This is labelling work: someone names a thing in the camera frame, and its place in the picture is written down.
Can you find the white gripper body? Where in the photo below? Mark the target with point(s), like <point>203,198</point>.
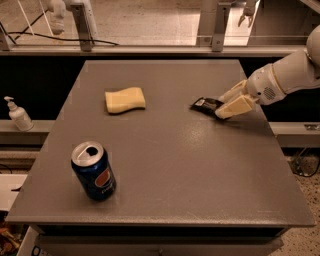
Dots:
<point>263,84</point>

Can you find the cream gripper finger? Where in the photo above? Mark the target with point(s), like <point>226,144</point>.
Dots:
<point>236,105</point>
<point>237,90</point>

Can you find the black rxbar chocolate wrapper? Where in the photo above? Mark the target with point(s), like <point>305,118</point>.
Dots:
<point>206,105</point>

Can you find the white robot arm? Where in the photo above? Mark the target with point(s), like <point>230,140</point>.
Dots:
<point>299,70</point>

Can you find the yellow sponge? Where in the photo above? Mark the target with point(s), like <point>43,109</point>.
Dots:
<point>125,100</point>

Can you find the blue pepsi can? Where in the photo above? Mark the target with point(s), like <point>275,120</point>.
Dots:
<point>89,161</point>

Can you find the white pump lotion bottle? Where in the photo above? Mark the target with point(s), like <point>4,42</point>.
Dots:
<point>18,115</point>

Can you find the right metal railing post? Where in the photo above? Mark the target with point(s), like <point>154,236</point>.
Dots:
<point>220,25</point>

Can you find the metal railing post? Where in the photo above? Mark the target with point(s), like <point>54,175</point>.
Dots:
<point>82,26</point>
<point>220,25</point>

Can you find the left metal railing post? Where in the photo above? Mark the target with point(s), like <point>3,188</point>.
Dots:
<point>82,26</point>

